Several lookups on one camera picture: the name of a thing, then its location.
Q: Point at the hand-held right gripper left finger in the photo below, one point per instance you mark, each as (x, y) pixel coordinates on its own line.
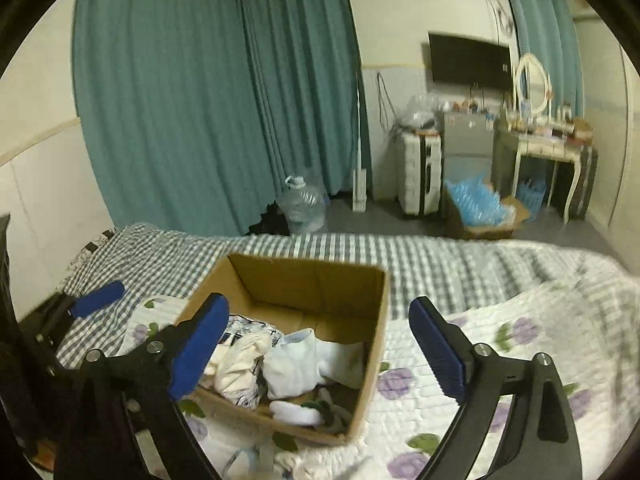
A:
(200, 347)

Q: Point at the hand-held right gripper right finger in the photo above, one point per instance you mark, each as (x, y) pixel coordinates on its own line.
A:
(439, 352)

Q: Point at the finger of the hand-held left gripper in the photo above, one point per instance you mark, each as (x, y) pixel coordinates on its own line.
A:
(98, 300)

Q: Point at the cardboard box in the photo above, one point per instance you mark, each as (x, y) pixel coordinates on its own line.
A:
(300, 285)
(487, 232)

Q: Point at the cream cloth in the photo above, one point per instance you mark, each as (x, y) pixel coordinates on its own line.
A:
(235, 367)

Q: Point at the black and white patterned cloth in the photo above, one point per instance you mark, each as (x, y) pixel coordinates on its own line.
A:
(247, 331)

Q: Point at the patterned pillow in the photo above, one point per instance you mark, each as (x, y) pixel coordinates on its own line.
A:
(92, 250)

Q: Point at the white floral quilt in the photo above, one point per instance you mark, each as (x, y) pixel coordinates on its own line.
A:
(525, 320)

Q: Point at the grey plaid bedsheet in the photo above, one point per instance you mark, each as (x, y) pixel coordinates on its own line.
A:
(425, 260)

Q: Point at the small white sock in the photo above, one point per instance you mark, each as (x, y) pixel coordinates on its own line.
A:
(295, 412)

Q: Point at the dark grey sock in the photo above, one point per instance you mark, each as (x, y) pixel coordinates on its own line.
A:
(336, 410)

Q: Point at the cardboard box on floor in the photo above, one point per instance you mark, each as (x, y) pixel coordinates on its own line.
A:
(487, 232)

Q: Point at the black bag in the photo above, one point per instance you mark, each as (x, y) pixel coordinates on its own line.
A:
(270, 222)

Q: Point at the pile of blue plastic pieces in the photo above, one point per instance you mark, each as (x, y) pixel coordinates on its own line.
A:
(475, 202)

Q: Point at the clear water jug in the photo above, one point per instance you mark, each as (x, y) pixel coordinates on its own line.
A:
(302, 205)

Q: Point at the white suitcase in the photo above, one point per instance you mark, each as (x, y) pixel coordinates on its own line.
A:
(412, 175)

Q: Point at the white upright mop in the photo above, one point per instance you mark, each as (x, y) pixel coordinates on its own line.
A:
(360, 190)

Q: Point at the blue basket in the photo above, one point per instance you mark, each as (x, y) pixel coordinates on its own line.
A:
(531, 195)

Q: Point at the grey mini fridge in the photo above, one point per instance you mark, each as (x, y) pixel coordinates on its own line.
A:
(467, 145)

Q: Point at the dark brown suitcase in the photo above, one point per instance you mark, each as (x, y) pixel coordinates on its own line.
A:
(585, 180)

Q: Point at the wide teal curtain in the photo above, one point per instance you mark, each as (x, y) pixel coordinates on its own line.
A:
(175, 85)

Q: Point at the white dressing table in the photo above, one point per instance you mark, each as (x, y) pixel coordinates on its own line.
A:
(540, 147)

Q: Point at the clear plastic bag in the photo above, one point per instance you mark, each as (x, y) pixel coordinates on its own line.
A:
(417, 112)

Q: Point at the group of cosmetic bottles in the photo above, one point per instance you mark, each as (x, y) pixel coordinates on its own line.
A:
(550, 127)

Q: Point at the white oval mirror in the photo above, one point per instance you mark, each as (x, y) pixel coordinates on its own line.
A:
(531, 82)

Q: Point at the narrow teal curtain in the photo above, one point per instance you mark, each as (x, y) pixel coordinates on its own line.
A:
(545, 20)

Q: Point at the black wall television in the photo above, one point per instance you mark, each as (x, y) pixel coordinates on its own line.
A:
(467, 60)

